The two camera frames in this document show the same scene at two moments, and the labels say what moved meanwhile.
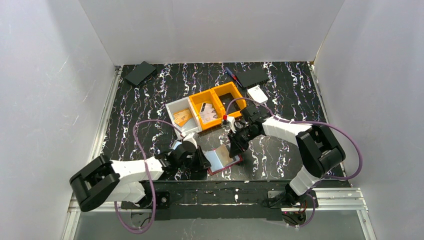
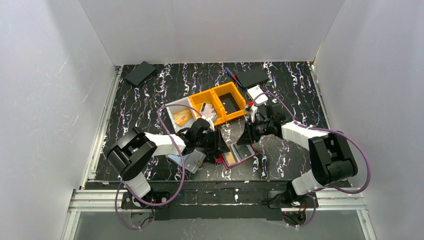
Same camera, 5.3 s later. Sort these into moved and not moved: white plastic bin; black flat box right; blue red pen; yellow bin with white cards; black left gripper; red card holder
Moved: red card holder; black left gripper
Not moved: blue red pen; yellow bin with white cards; white plastic bin; black flat box right
